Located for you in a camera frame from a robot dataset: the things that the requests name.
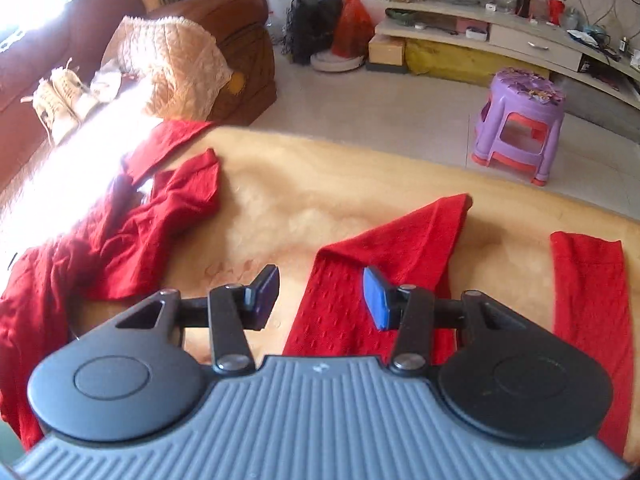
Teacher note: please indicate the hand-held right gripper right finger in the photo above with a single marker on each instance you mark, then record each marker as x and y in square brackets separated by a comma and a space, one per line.
[377, 301]

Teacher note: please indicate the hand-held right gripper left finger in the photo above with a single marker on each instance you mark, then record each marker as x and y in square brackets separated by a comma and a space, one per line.
[265, 296]

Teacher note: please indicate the red knit pants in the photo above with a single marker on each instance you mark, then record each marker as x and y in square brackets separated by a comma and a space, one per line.
[345, 290]

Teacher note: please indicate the red knit top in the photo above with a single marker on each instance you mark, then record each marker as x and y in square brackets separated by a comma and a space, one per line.
[140, 240]

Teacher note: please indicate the white robot vacuum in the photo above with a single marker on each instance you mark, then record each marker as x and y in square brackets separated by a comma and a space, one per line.
[337, 61]

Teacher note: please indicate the cream quilted cushion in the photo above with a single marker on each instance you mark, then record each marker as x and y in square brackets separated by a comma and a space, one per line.
[175, 65]

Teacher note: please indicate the yellow cloth bundle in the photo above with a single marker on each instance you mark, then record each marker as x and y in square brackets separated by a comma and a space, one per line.
[450, 62]

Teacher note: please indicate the brown cardboard box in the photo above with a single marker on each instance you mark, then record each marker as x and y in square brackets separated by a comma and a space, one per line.
[386, 50]

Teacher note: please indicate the purple plastic stool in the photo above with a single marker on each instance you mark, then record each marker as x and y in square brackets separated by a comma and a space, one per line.
[525, 95]

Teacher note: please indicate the small white cloth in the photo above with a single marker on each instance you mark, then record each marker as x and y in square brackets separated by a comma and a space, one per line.
[107, 82]

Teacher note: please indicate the black bag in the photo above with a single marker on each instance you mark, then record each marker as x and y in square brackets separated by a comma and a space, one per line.
[312, 25]

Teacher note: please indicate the red plastic bag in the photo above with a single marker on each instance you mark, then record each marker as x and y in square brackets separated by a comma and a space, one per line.
[352, 25]

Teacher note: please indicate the white lace-up shoe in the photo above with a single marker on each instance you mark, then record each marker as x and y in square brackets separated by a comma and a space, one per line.
[75, 87]
[52, 105]

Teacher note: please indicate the brown leather sofa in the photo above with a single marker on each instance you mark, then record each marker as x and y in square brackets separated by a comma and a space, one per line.
[210, 15]

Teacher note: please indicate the cream tv cabinet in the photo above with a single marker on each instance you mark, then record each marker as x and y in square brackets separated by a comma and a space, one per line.
[530, 42]

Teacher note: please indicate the dark glass bottle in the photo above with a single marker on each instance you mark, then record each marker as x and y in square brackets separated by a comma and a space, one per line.
[523, 1]

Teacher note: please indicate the red cup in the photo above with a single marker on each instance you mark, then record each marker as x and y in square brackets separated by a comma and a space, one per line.
[556, 11]

